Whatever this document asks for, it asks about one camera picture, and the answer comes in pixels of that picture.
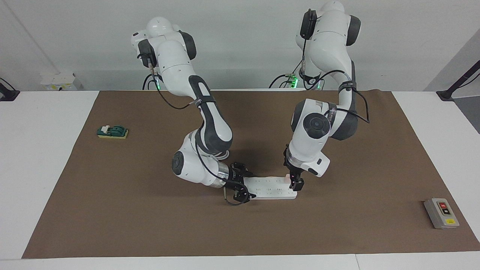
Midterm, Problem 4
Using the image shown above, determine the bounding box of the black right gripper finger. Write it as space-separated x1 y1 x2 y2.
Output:
230 162 256 178
233 187 257 203

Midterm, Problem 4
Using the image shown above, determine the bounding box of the white power strip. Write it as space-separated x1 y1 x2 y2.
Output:
242 176 297 200

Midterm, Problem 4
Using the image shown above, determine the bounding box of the brown table mat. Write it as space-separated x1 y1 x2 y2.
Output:
22 90 480 259

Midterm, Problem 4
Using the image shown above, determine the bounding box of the black table clamp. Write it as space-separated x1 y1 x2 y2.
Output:
0 78 20 102

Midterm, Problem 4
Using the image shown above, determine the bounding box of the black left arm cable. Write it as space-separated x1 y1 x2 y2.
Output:
300 37 371 124

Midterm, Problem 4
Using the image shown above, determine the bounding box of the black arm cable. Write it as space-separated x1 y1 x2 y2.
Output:
300 37 371 124
148 64 251 206

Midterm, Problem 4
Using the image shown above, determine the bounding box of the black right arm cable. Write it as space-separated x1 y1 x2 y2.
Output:
148 64 251 206

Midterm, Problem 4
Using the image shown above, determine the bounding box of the grey on-off switch box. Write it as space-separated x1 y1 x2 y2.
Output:
424 198 460 230

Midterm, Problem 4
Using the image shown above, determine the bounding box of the white wall electrical box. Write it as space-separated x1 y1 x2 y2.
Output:
40 72 78 91

